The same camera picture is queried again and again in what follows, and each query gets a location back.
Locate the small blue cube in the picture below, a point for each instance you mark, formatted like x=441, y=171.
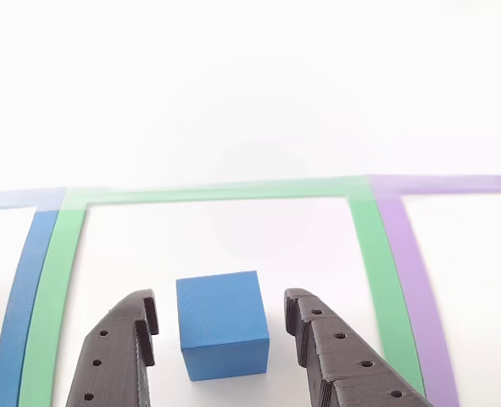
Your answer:
x=220, y=313

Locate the green tape square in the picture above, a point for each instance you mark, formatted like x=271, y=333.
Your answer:
x=59, y=271

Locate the purple tape square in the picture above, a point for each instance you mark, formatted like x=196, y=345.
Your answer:
x=407, y=263

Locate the blue tape square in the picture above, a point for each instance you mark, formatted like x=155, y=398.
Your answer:
x=25, y=271

